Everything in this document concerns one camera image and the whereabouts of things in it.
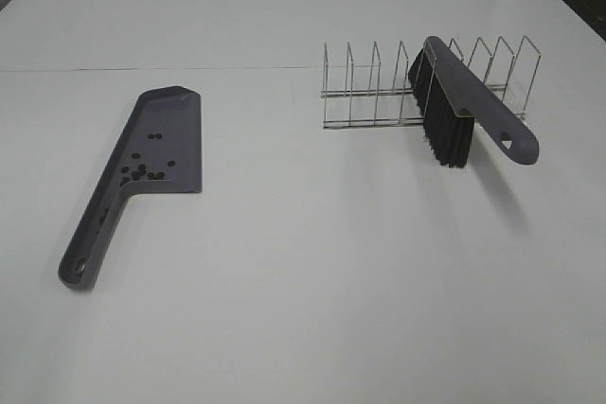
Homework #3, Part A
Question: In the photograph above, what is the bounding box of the purple plastic dustpan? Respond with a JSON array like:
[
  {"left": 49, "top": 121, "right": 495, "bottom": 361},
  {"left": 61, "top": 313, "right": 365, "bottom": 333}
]
[{"left": 58, "top": 86, "right": 203, "bottom": 290}]

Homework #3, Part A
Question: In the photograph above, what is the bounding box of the purple hand brush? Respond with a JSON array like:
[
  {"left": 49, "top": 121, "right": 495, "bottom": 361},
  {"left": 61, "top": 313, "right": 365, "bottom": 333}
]
[{"left": 408, "top": 36, "right": 540, "bottom": 168}]

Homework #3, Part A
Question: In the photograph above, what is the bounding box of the pile of coffee beans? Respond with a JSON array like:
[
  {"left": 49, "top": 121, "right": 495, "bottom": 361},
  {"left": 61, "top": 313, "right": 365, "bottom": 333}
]
[{"left": 89, "top": 131, "right": 180, "bottom": 232}]

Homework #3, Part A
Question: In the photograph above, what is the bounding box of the metal wire rack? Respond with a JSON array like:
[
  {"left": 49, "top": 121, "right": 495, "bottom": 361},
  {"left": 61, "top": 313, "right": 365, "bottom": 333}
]
[{"left": 320, "top": 36, "right": 542, "bottom": 130}]

